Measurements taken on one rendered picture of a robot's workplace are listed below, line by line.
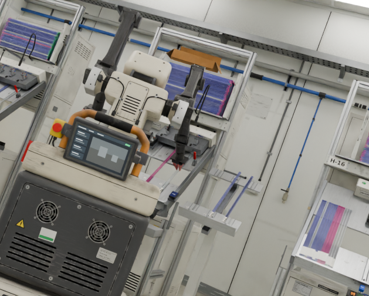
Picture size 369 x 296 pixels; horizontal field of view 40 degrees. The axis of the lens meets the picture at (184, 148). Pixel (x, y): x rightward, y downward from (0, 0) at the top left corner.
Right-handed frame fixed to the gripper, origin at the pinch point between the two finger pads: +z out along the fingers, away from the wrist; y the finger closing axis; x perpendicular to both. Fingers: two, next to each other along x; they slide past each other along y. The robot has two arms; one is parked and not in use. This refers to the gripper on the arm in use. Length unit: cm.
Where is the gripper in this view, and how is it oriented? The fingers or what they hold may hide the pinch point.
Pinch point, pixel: (178, 169)
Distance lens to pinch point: 323.6
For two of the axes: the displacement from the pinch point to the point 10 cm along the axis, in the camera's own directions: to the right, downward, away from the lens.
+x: -4.5, 5.1, -7.4
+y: -8.9, -3.2, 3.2
